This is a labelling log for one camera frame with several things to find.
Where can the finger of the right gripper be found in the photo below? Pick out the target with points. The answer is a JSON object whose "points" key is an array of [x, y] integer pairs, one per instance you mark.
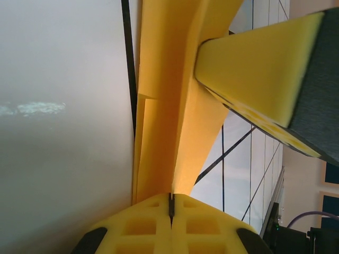
{"points": [[251, 79]]}

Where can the yellow paper sheet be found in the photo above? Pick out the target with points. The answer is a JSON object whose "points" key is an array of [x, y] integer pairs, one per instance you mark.
{"points": [[164, 79]]}

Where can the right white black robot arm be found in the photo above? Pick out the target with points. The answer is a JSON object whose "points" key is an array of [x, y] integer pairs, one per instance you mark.
{"points": [[296, 238]]}

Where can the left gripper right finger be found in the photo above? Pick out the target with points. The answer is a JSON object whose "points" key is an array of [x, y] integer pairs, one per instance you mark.
{"points": [[206, 232]]}

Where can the wide aluminium side rail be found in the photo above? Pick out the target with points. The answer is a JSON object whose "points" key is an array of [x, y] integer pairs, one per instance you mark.
{"points": [[276, 188]]}

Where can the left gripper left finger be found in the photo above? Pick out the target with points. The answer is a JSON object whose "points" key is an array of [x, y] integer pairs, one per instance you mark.
{"points": [[137, 230]]}

